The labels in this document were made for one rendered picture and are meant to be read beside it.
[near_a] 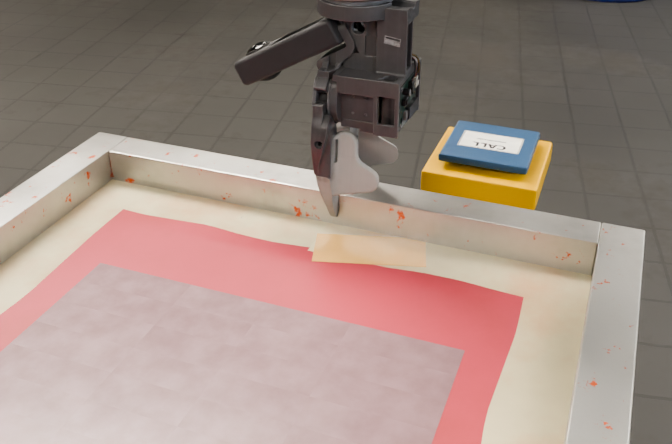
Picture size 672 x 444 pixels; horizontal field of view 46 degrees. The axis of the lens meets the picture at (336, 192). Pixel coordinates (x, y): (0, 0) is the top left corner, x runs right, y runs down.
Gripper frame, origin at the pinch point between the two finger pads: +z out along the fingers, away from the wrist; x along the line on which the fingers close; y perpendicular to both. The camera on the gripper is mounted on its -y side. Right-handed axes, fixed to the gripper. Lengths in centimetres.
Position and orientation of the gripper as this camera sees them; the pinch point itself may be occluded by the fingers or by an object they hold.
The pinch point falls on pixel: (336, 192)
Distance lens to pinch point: 79.1
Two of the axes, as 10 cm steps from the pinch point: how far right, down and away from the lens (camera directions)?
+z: 0.0, 8.7, 4.9
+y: 9.3, 1.7, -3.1
